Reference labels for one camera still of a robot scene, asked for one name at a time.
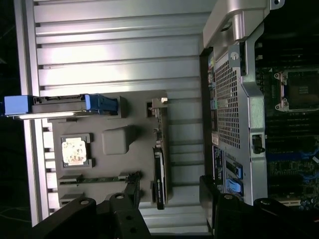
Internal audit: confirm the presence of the grey parts rack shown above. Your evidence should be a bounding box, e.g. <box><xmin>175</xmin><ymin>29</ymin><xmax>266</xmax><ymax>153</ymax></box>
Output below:
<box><xmin>47</xmin><ymin>91</ymin><xmax>172</xmax><ymax>207</ymax></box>

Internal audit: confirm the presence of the silver PC case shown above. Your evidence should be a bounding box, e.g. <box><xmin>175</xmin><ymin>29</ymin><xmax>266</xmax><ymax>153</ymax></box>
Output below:
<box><xmin>199</xmin><ymin>0</ymin><xmax>319</xmax><ymax>236</ymax></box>

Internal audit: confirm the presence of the black chassis intrusion switch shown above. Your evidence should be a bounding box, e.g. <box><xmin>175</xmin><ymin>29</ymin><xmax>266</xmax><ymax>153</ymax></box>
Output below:
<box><xmin>251</xmin><ymin>134</ymin><xmax>266</xmax><ymax>154</ymax></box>

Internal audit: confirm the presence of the blue slot latch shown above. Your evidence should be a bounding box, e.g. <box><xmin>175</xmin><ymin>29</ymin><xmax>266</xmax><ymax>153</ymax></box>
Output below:
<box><xmin>234</xmin><ymin>163</ymin><xmax>244</xmax><ymax>179</ymax></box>
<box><xmin>225</xmin><ymin>179</ymin><xmax>244</xmax><ymax>194</ymax></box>

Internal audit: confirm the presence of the green RAM stick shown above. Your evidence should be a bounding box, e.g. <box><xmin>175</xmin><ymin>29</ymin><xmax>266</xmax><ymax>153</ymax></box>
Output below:
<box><xmin>59</xmin><ymin>175</ymin><xmax>130</xmax><ymax>184</ymax></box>

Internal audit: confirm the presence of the black regulatory label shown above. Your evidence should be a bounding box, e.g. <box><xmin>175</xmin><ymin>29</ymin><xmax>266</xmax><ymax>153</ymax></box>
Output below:
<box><xmin>213</xmin><ymin>145</ymin><xmax>226</xmax><ymax>190</ymax></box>

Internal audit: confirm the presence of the CPU socket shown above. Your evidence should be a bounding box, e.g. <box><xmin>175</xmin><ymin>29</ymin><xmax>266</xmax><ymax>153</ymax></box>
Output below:
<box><xmin>274</xmin><ymin>71</ymin><xmax>319</xmax><ymax>112</ymax></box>

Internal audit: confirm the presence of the hard disk in blue carrier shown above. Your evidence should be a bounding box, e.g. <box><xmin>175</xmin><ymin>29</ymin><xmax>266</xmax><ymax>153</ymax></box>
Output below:
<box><xmin>3</xmin><ymin>93</ymin><xmax>119</xmax><ymax>120</ymax></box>

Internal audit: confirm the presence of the white PCI slot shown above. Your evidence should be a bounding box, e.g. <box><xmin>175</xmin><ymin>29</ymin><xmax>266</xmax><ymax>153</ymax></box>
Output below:
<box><xmin>281</xmin><ymin>198</ymin><xmax>301</xmax><ymax>207</ymax></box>

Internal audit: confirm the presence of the silver CPU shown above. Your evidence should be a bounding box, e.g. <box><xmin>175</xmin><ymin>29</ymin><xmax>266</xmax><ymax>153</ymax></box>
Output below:
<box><xmin>61</xmin><ymin>136</ymin><xmax>88</xmax><ymax>166</ymax></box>

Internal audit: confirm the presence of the green Dell motherboard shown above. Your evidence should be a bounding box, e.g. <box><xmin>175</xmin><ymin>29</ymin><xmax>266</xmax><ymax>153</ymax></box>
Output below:
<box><xmin>254</xmin><ymin>64</ymin><xmax>319</xmax><ymax>207</ymax></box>

